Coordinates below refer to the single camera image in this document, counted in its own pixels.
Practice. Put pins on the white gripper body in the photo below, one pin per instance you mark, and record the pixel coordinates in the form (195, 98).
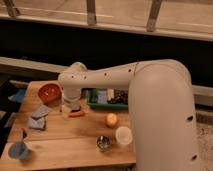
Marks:
(68, 106)

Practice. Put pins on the orange red pepper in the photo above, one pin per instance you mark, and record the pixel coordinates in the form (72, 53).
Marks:
(76, 114)

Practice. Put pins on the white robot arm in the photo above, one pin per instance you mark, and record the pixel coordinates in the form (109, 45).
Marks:
(161, 107)

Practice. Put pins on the small metal cup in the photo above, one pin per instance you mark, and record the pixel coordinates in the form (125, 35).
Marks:
(103, 143)

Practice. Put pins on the white plastic cup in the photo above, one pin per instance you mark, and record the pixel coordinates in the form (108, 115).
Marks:
(123, 136)

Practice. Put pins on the blue plastic cup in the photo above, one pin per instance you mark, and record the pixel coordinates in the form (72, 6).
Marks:
(18, 150)

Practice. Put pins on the orange plastic bowl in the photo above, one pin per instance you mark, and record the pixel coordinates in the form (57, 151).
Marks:
(49, 93)

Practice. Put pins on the green plastic tray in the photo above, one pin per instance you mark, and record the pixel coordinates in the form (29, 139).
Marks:
(92, 101)

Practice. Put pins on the blue cloth in tray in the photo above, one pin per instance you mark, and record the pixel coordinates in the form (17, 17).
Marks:
(102, 96)

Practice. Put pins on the upper grey cloth piece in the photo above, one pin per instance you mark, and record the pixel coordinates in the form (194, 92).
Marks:
(42, 111)

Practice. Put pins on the grey cloth piece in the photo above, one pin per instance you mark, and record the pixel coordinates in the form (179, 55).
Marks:
(37, 124)
(42, 111)

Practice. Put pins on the yellow banana toy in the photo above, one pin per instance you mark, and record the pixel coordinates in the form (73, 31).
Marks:
(110, 94)

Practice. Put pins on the orange fruit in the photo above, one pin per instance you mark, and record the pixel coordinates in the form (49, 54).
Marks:
(111, 120)

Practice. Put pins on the lower grey cloth piece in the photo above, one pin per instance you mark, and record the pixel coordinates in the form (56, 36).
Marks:
(37, 124)

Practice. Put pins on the dark grape bunch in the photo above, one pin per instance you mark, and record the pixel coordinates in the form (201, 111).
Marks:
(119, 97)

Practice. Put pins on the blue cloth beside table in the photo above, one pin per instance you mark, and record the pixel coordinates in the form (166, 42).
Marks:
(18, 97)

